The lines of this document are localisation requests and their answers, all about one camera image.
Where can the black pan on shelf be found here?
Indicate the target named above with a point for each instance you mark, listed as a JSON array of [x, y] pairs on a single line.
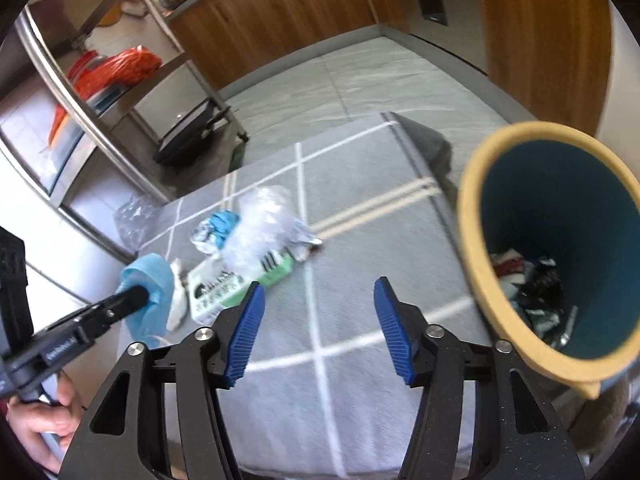
[[187, 132]]

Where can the grey checked cloth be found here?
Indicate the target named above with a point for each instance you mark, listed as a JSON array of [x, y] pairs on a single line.
[[350, 240]]

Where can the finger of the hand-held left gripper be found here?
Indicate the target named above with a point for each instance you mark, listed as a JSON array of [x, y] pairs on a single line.
[[122, 302]]

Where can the yellow orange item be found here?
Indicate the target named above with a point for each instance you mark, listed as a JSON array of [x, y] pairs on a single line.
[[58, 125]]

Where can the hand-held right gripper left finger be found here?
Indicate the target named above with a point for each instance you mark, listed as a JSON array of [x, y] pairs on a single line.
[[245, 340]]

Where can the grey blue storage box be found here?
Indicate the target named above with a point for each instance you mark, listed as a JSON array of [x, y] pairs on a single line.
[[75, 157]]

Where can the dark green object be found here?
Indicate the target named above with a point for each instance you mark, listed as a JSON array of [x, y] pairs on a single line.
[[237, 156]]

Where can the yellow rimmed teal trash bin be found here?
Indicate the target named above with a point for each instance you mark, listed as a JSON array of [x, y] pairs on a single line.
[[475, 200]]

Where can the stainless steel oven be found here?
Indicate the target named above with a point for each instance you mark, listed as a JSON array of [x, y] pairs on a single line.
[[440, 30]]

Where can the crumpled clear plastic bag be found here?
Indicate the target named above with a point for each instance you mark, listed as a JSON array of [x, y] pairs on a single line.
[[260, 225]]

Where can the white crumpled paper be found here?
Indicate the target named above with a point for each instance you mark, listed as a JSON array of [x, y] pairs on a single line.
[[178, 295]]

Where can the person's left hand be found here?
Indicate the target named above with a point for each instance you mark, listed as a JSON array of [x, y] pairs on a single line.
[[40, 427]]

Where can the yellow round board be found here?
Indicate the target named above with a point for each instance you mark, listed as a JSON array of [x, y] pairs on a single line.
[[110, 12]]

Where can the red plastic bag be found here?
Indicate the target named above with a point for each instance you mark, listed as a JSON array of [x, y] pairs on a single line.
[[125, 67]]

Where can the wooden kitchen cabinets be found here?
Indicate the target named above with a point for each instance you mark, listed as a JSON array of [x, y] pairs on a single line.
[[280, 25]]

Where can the stainless steel shelf rack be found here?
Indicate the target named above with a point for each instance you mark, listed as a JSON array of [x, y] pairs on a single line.
[[90, 115]]

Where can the blue face mask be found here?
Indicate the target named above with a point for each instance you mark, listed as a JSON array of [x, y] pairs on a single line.
[[150, 272]]

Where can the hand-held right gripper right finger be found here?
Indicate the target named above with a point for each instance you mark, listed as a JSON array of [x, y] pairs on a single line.
[[395, 335]]

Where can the clear plastic bags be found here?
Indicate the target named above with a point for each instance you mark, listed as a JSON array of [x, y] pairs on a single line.
[[135, 220]]

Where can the green white striped box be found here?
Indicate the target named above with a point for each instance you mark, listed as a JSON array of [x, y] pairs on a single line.
[[225, 287]]

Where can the small dark silver wrapper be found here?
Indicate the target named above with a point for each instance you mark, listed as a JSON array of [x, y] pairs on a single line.
[[306, 240]]

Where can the blue silver foil wrapper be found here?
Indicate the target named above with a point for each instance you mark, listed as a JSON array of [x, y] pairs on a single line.
[[217, 230]]

